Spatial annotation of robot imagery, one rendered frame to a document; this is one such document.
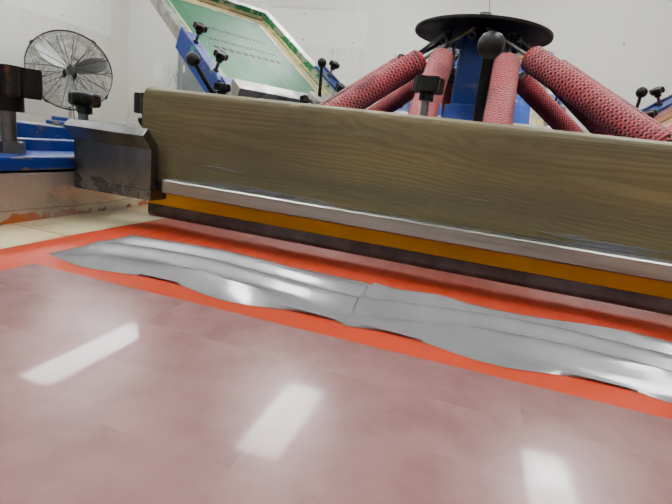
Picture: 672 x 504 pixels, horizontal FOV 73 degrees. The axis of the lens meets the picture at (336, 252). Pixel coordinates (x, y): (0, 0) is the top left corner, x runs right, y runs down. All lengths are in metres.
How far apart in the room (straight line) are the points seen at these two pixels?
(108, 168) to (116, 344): 0.22
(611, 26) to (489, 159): 4.36
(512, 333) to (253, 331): 0.12
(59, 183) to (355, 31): 4.40
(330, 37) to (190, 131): 4.44
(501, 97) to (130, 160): 0.63
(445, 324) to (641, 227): 0.14
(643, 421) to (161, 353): 0.17
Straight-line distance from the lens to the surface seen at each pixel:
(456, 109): 1.11
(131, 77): 5.85
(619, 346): 0.25
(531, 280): 0.32
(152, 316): 0.21
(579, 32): 4.60
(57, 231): 0.37
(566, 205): 0.31
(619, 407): 0.21
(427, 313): 0.23
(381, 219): 0.30
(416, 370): 0.19
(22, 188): 0.39
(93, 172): 0.40
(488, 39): 0.54
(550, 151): 0.30
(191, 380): 0.17
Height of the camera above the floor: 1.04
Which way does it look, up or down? 14 degrees down
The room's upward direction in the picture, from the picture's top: 7 degrees clockwise
